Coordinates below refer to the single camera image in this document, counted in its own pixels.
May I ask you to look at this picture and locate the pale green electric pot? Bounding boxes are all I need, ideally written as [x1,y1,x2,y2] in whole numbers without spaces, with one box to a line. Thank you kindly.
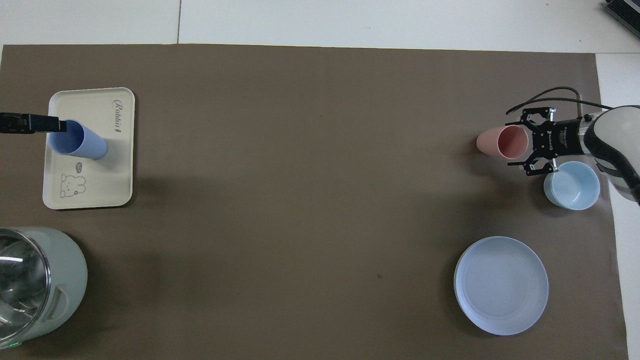
[0,226,89,349]

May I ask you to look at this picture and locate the brown table mat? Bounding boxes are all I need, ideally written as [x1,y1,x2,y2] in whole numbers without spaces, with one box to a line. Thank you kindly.
[0,43,630,360]

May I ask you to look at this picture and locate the glass pot lid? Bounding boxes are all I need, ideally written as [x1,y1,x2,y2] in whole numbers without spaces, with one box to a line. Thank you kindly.
[0,229,52,346]

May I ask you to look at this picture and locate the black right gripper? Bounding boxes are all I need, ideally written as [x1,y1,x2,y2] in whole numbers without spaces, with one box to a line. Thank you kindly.
[504,106,587,177]

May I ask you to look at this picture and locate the cream rabbit print tray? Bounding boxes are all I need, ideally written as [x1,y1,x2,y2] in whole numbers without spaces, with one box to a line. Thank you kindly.
[42,87,136,210]

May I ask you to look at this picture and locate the dark grey ridged device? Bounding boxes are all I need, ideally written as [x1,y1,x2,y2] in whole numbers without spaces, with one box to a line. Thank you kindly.
[602,0,640,27]

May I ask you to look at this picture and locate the lavender blue plate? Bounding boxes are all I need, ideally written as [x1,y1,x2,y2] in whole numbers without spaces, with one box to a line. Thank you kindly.
[454,236,550,336]

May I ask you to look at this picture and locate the pink ribbed cup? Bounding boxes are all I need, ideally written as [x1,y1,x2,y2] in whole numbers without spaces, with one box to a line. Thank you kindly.
[476,125,530,161]

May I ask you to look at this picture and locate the light blue bowl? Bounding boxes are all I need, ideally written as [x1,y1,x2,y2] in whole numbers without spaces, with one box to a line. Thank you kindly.
[543,160,601,211]

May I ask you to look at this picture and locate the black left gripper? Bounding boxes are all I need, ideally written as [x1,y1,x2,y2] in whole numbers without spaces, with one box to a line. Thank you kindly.
[0,112,68,134]

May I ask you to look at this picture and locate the periwinkle blue ribbed cup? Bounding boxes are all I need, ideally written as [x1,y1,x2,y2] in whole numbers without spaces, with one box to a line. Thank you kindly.
[48,119,109,161]

